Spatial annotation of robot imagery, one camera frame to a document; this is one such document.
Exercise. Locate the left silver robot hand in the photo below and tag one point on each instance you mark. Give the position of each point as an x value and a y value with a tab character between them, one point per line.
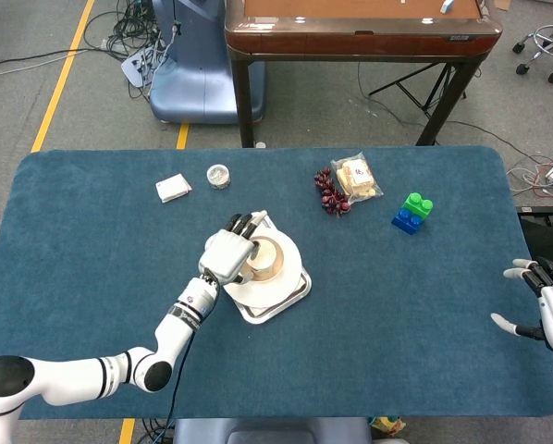
225	256

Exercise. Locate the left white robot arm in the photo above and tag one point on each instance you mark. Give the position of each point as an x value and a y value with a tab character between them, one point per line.
73	374

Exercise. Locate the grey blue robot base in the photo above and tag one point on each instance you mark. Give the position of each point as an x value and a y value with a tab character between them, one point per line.
267	432

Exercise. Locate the square metal tray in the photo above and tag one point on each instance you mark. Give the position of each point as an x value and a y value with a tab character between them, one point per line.
256	319

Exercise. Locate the white round plate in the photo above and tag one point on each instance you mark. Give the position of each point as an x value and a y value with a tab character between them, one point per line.
258	293

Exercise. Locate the beige bowl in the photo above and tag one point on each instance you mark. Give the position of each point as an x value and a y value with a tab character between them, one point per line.
279	263

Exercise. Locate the white square plate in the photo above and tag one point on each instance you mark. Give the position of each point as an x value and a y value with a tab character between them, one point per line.
256	311

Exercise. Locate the red grape bunch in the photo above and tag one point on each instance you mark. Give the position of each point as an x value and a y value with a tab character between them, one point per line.
332	196

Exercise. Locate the clear bag of biscuits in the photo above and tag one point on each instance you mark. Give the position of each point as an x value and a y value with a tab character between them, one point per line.
357	180

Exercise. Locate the blue felt table cloth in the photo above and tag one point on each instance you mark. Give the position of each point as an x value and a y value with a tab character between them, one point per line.
350	347

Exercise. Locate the green building block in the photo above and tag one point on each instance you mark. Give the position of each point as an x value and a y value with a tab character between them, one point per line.
417	205

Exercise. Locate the blue building block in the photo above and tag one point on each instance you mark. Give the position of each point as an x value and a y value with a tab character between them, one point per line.
406	222

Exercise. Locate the yellow patterned object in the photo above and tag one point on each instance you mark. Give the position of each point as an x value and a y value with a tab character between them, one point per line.
387	425

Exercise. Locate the brown mahjong table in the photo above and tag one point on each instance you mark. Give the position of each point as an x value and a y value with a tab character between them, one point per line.
350	41

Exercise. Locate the blue white mahjong tile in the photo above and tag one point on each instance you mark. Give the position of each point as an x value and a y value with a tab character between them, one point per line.
447	5

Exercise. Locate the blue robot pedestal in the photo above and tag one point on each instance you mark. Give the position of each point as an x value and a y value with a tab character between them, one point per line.
198	83

